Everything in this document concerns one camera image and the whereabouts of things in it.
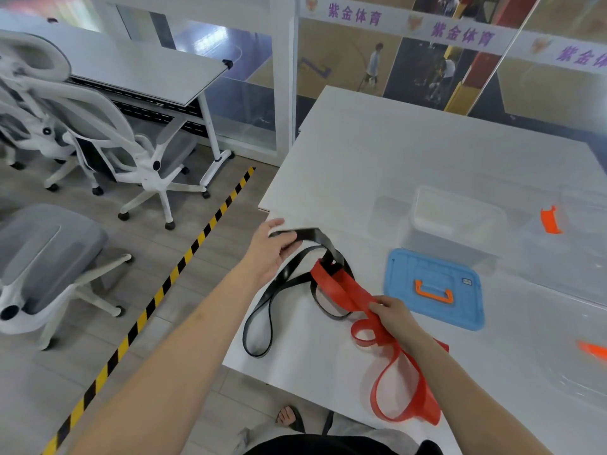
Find person's right hand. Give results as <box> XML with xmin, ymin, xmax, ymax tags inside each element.
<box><xmin>369</xmin><ymin>296</ymin><xmax>427</xmax><ymax>356</ymax></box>

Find person's left hand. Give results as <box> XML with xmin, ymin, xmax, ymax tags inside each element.
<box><xmin>242</xmin><ymin>217</ymin><xmax>304</xmax><ymax>292</ymax></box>

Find black resistance band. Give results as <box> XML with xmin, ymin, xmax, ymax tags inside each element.
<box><xmin>242</xmin><ymin>227</ymin><xmax>366</xmax><ymax>358</ymax></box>

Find red resistance band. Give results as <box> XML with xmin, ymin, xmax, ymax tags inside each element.
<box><xmin>310</xmin><ymin>259</ymin><xmax>449</xmax><ymax>426</ymax></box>

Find small clear plastic box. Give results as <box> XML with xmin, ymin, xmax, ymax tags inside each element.
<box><xmin>407</xmin><ymin>185</ymin><xmax>511</xmax><ymax>269</ymax></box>

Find large clear plastic box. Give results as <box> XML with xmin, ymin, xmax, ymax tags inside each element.
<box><xmin>519</xmin><ymin>189</ymin><xmax>607</xmax><ymax>304</ymax></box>

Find person's left forearm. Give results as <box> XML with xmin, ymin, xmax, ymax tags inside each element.
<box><xmin>66</xmin><ymin>265</ymin><xmax>266</xmax><ymax>455</ymax></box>

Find person's right forearm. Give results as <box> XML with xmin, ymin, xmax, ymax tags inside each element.
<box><xmin>403</xmin><ymin>334</ymin><xmax>553</xmax><ymax>455</ymax></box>

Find yellow black floor tape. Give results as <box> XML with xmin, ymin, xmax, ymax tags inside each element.
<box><xmin>42</xmin><ymin>166</ymin><xmax>257</xmax><ymax>455</ymax></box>

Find white mesh office chair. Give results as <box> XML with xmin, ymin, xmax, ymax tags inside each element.
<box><xmin>0</xmin><ymin>104</ymin><xmax>105</xmax><ymax>197</ymax></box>
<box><xmin>0</xmin><ymin>30</ymin><xmax>212</xmax><ymax>231</ymax></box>

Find black shirt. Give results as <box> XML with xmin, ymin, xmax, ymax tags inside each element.
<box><xmin>244</xmin><ymin>434</ymin><xmax>445</xmax><ymax>455</ymax></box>

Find grey seat office chair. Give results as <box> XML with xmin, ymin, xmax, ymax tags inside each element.
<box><xmin>0</xmin><ymin>203</ymin><xmax>133</xmax><ymax>351</ymax></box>

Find white folding desk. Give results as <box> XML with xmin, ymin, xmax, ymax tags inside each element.
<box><xmin>0</xmin><ymin>9</ymin><xmax>236</xmax><ymax>188</ymax></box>

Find red yellow pillar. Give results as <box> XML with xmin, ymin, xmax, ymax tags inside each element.
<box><xmin>443</xmin><ymin>0</ymin><xmax>541</xmax><ymax>114</ymax></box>

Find white banner purple print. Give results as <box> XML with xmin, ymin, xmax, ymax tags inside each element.
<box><xmin>298</xmin><ymin>0</ymin><xmax>607</xmax><ymax>71</ymax></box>

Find blue lid orange handle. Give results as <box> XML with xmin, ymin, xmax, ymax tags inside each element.
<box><xmin>383</xmin><ymin>248</ymin><xmax>486</xmax><ymax>332</ymax></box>

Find white window frame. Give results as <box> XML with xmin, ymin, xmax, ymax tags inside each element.
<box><xmin>90</xmin><ymin>0</ymin><xmax>300</xmax><ymax>166</ymax></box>

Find clear lid orange handle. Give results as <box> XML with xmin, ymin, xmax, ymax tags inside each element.
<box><xmin>526</xmin><ymin>307</ymin><xmax>607</xmax><ymax>403</ymax></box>

